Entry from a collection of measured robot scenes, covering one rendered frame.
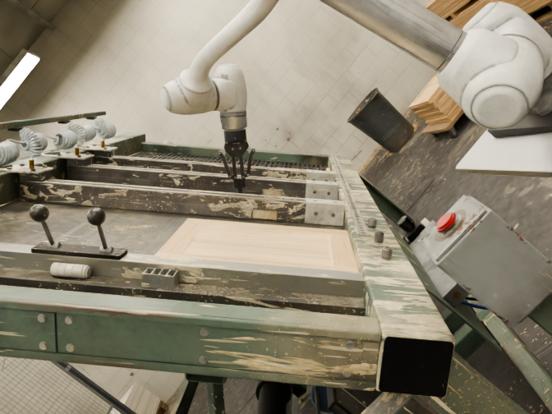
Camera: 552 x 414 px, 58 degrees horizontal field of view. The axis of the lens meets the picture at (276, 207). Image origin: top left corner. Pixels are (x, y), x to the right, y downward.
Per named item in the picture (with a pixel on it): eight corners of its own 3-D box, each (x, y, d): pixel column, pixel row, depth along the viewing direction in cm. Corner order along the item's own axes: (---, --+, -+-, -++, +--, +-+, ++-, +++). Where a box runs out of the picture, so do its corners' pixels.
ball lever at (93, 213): (112, 261, 109) (100, 216, 100) (95, 259, 109) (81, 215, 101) (118, 248, 112) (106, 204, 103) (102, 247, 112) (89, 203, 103)
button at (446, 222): (465, 222, 80) (455, 213, 79) (447, 240, 81) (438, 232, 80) (457, 216, 84) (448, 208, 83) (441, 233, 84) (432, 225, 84)
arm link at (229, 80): (237, 110, 173) (204, 113, 166) (233, 64, 169) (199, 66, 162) (255, 110, 164) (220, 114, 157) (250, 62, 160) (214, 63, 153)
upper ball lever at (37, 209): (59, 256, 110) (41, 213, 101) (43, 255, 110) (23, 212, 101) (66, 244, 113) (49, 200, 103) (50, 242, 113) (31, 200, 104)
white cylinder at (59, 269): (49, 278, 106) (86, 281, 105) (49, 264, 105) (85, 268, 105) (57, 273, 109) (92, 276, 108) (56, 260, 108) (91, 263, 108)
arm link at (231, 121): (219, 112, 170) (221, 130, 172) (218, 113, 161) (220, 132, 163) (246, 110, 170) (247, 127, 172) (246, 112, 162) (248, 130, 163)
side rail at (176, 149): (327, 175, 289) (328, 156, 286) (141, 161, 294) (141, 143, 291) (326, 172, 297) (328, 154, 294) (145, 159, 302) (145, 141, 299)
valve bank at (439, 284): (551, 307, 104) (468, 236, 102) (501, 353, 107) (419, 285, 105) (473, 237, 153) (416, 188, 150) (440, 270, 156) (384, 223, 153)
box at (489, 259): (573, 280, 77) (489, 207, 75) (516, 333, 79) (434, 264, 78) (538, 255, 88) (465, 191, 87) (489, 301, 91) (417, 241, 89)
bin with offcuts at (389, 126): (425, 121, 553) (381, 83, 546) (395, 157, 554) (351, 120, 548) (410, 125, 604) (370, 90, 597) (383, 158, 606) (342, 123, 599)
